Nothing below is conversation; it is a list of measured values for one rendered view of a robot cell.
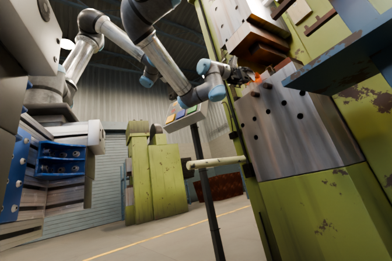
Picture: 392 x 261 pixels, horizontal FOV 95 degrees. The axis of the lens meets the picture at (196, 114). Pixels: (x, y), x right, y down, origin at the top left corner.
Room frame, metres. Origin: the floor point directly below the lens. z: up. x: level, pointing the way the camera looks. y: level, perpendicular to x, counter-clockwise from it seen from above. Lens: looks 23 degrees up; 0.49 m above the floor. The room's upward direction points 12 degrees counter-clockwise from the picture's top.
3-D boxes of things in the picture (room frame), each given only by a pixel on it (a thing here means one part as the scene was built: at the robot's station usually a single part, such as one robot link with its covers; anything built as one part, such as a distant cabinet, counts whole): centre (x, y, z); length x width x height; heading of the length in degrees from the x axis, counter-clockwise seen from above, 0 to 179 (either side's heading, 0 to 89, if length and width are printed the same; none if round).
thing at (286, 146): (0.97, -0.56, 0.69); 0.56 x 0.38 x 0.45; 126
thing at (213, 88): (0.69, -0.09, 0.88); 0.11 x 0.08 x 0.11; 63
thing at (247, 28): (1.01, -0.52, 1.32); 0.42 x 0.20 x 0.10; 126
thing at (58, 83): (0.54, 0.53, 0.98); 0.13 x 0.12 x 0.14; 27
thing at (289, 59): (0.78, -0.51, 0.95); 0.12 x 0.09 x 0.07; 126
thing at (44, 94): (0.53, 0.53, 0.87); 0.15 x 0.15 x 0.10
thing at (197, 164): (1.12, -0.08, 0.62); 0.44 x 0.05 x 0.05; 126
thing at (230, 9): (0.98, -0.55, 1.56); 0.42 x 0.39 x 0.40; 126
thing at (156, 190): (5.87, 1.47, 1.45); 2.20 x 1.23 x 2.90; 127
